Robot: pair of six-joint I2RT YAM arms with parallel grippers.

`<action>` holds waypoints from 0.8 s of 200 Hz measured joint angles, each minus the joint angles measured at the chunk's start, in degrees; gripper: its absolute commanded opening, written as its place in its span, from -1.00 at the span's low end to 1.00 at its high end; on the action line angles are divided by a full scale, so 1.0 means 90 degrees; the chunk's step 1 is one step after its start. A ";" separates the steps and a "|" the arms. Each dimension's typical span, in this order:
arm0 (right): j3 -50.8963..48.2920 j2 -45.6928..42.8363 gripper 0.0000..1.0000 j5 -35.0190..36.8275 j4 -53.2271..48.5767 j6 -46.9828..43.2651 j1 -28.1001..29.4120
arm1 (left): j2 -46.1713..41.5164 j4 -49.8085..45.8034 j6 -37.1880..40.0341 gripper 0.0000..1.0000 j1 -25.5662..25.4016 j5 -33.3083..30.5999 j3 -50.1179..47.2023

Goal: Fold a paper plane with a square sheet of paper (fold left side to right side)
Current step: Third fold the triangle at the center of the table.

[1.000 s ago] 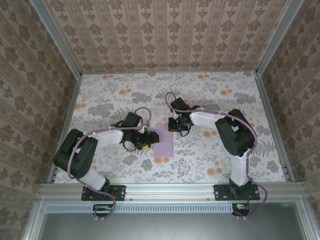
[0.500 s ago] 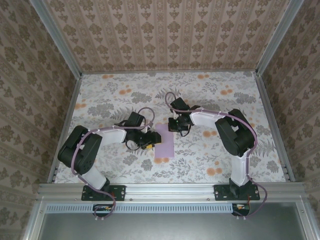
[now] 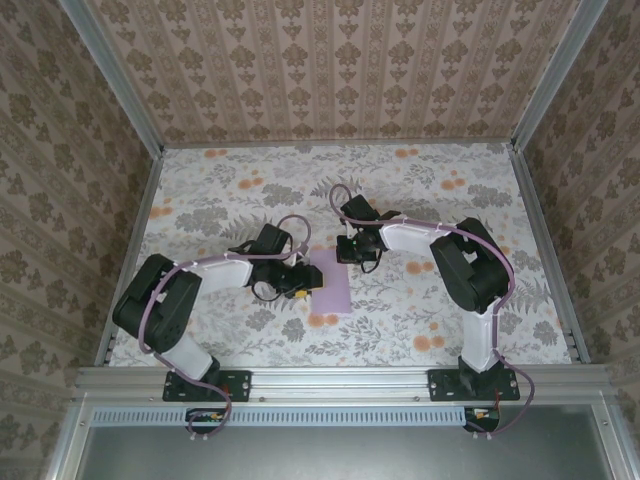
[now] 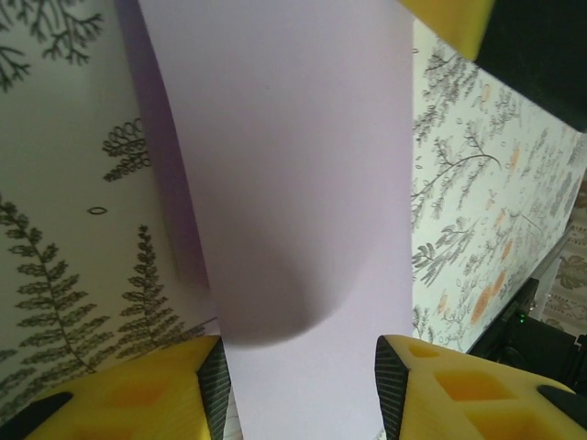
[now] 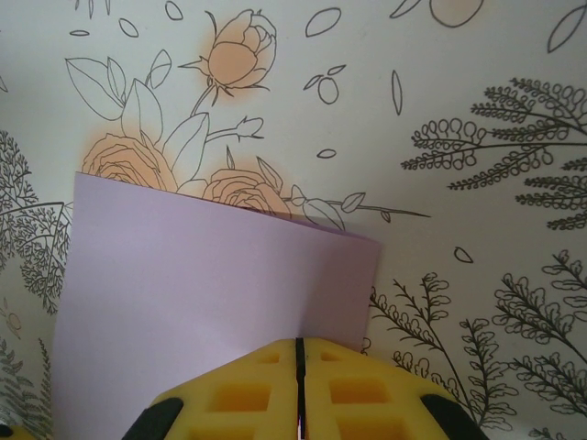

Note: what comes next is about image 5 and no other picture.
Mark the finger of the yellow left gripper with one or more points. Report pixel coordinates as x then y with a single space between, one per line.
11 433

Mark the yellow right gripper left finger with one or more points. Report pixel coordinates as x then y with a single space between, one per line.
238 403

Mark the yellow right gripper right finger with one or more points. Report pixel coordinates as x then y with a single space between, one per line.
367 403

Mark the purple square paper sheet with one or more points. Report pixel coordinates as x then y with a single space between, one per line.
192 284

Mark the floral patterned table cover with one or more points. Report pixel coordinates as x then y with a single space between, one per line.
413 114

